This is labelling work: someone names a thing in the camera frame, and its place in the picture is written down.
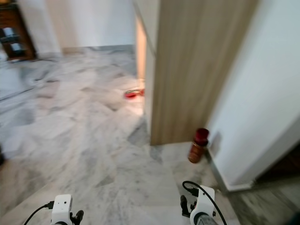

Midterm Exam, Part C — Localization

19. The red-capped brown bottle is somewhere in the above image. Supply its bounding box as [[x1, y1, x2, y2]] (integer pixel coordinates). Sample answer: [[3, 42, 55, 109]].
[[187, 127, 210, 164]]

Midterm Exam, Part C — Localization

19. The red bowl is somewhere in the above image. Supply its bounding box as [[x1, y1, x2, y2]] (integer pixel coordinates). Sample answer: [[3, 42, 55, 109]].
[[124, 88, 145, 99]]

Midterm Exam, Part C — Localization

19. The dark brown wooden cabinet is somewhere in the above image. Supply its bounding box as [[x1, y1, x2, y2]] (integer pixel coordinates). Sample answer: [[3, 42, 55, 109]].
[[0, 2, 37, 61]]

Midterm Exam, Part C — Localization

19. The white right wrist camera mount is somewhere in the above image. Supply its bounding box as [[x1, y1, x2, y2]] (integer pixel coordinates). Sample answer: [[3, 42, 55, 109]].
[[190, 186, 216, 218]]

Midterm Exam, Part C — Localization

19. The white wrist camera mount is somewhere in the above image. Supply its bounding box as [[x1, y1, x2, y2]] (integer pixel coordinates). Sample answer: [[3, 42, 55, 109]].
[[190, 186, 216, 218], [52, 195, 73, 225]]

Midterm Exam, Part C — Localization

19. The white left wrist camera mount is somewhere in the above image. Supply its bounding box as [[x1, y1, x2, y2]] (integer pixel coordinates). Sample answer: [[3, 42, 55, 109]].
[[52, 195, 73, 225]]

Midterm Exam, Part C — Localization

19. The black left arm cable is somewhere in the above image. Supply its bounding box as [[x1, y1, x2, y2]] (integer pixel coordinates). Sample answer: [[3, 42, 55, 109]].
[[23, 202, 54, 225]]

